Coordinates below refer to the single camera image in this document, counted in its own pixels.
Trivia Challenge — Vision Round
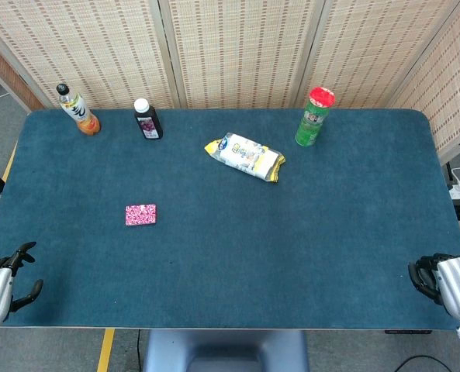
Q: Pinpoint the pink patterned block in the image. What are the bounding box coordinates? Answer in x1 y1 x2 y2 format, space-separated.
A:
125 203 157 227

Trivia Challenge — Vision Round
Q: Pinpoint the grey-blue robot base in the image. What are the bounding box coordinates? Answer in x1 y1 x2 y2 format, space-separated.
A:
142 329 310 372

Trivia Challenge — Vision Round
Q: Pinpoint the green chip can red lid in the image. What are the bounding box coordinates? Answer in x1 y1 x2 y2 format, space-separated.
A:
294 86 337 147

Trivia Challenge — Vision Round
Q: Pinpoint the white yellow snack package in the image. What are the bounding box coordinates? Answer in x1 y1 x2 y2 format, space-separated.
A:
204 132 286 184

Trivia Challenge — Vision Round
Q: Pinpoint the dark juice bottle white cap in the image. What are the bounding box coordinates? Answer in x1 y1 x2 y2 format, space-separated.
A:
133 98 164 141

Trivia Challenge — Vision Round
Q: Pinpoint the orange tea bottle black cap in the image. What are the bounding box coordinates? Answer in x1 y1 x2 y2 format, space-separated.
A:
56 83 102 136

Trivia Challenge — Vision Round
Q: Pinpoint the woven bamboo screen panel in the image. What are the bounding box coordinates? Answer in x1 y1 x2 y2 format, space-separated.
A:
158 0 326 110
388 0 460 164
0 0 176 112
294 0 460 110

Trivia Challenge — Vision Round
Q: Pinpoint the black floor cable loop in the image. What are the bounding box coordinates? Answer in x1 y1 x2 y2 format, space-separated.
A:
394 354 454 372

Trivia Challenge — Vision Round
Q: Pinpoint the blue felt table mat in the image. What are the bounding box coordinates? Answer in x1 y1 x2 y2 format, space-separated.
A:
0 108 460 331

